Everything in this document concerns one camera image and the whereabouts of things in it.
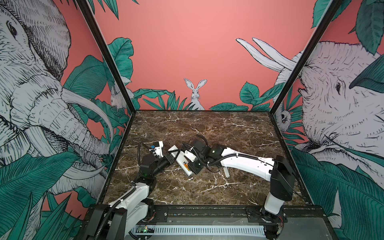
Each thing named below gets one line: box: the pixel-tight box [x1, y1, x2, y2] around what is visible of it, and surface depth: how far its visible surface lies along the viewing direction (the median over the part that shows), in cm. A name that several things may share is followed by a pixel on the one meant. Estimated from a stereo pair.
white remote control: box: [168, 145, 193, 177], surface depth 80 cm
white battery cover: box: [223, 167, 230, 178], surface depth 90 cm
